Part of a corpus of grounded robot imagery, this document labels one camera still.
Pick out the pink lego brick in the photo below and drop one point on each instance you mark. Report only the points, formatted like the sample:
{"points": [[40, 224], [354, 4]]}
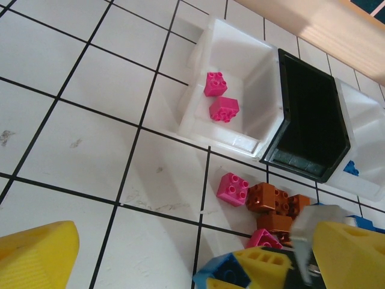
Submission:
{"points": [[215, 84], [233, 188], [264, 239], [225, 110]]}

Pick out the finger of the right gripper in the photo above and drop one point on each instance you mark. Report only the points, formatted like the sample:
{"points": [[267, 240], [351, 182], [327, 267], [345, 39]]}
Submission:
{"points": [[218, 284], [267, 268]]}

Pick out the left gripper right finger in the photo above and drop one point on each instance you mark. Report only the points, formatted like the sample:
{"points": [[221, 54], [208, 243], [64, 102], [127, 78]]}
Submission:
{"points": [[352, 262]]}

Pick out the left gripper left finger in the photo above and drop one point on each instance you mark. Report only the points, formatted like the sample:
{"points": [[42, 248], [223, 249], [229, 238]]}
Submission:
{"points": [[36, 259]]}

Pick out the black plastic bin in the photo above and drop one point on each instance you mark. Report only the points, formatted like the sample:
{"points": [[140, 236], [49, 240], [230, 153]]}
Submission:
{"points": [[312, 114]]}

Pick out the white plastic bin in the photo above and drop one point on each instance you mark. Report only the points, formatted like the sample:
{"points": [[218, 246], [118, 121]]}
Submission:
{"points": [[367, 126], [258, 90]]}

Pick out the orange lego brick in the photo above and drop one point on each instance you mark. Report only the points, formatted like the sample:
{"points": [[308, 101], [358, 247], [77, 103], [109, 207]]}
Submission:
{"points": [[261, 197], [297, 204], [273, 222]]}

